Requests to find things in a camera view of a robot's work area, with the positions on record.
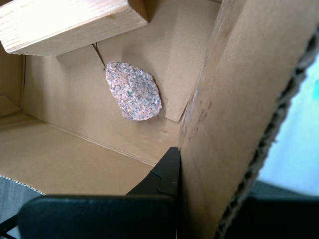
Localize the light wooden block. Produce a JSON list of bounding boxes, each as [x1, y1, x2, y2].
[[0, 0, 150, 57]]

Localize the speckled pink granite rock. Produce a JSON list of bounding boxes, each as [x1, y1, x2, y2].
[[105, 61, 163, 122]]

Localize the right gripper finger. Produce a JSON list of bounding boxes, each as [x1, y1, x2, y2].
[[224, 195, 319, 239], [18, 146, 182, 239]]

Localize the brown cardboard box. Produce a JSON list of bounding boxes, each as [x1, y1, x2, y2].
[[0, 0, 319, 239]]

